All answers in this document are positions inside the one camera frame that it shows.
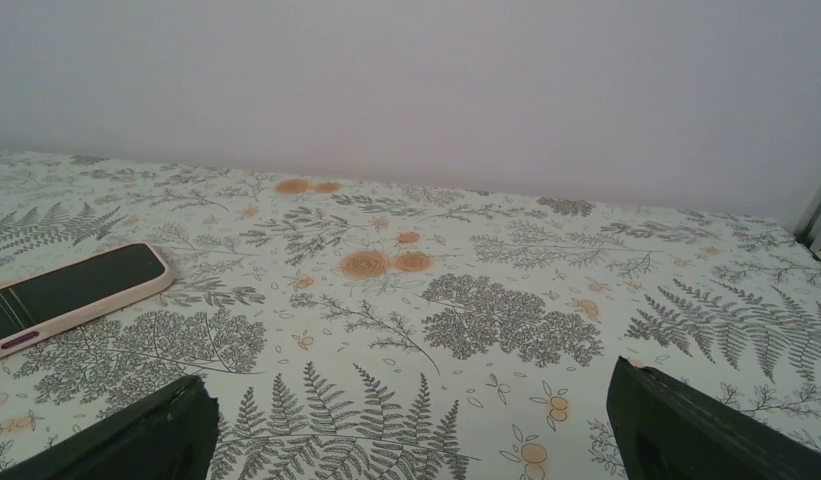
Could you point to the phone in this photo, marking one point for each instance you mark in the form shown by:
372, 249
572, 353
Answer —
42, 306

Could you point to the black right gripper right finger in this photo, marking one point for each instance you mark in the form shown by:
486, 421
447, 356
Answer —
665, 429

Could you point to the floral patterned table mat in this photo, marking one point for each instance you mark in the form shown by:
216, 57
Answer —
361, 330

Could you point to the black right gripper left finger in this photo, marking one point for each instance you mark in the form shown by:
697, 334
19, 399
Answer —
169, 434

